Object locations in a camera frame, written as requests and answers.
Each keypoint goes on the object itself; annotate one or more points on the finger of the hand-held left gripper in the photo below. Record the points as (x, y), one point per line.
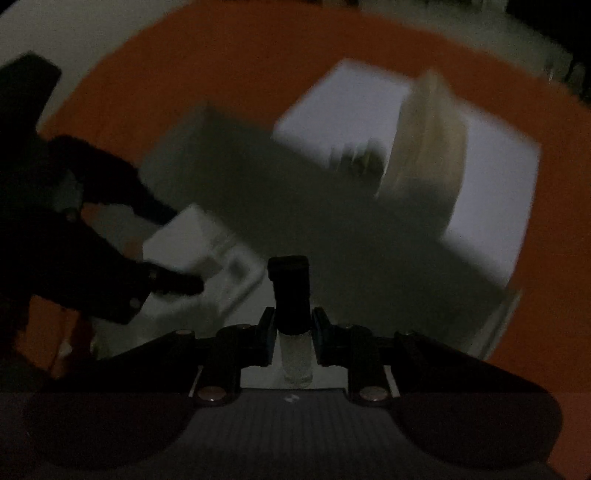
(115, 277)
(120, 177)

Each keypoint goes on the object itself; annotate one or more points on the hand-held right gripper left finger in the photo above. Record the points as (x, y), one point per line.
(266, 339)

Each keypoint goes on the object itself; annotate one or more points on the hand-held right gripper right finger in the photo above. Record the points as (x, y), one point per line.
(321, 339)

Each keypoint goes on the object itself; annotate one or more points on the small glass bottle black cap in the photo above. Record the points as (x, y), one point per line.
(290, 295)

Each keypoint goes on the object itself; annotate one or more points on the small white box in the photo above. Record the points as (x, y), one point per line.
(203, 249)

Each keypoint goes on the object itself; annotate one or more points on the orange desktop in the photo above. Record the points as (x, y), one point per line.
(221, 69)

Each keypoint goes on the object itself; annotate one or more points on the grey desk mat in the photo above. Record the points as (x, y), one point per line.
(351, 240)

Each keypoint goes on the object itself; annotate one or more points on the beige container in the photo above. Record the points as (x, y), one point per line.
(427, 147)

